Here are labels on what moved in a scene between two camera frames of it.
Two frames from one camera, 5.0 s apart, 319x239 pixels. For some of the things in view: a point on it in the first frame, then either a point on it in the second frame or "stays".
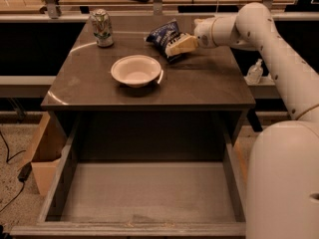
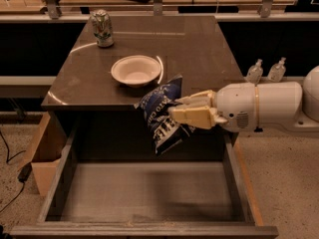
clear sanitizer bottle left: (255, 73) stays
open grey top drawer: (144, 185) stays
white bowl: (137, 71) stays
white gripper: (203, 35) → (236, 106)
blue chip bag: (161, 36) → (155, 105)
